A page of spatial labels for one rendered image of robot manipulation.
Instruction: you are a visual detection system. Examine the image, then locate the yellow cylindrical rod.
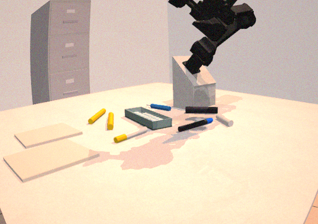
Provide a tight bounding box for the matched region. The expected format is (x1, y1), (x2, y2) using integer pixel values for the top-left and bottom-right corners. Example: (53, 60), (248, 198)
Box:
(107, 112), (114, 130)
(88, 109), (106, 124)

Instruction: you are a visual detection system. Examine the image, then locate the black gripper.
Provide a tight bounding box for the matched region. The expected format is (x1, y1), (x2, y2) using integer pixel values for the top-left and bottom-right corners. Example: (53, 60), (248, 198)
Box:
(168, 0), (228, 42)

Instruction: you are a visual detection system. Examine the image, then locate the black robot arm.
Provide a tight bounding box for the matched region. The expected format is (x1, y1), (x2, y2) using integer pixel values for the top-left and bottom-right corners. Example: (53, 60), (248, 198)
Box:
(182, 0), (256, 75)

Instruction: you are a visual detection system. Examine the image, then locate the beige flat rectangular slab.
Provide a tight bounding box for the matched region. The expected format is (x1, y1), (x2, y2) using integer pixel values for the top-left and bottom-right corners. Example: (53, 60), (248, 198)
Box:
(3, 138), (100, 183)

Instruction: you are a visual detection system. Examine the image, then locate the black marker with blue cap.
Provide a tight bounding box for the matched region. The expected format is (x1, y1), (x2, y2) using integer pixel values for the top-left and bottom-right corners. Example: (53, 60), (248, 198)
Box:
(178, 118), (214, 132)

